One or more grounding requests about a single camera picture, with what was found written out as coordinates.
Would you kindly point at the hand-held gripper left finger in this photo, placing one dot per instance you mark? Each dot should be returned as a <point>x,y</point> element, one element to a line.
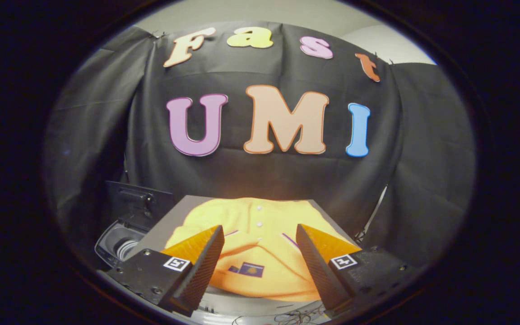
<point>206,264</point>

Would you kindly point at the orange polo shirt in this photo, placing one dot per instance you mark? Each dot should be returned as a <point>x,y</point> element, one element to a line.
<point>260,253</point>

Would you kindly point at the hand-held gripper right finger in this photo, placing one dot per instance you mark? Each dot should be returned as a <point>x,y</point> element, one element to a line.
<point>316,266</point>

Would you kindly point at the white cabinet with dark top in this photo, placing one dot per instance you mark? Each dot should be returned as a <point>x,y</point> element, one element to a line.
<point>165,225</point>

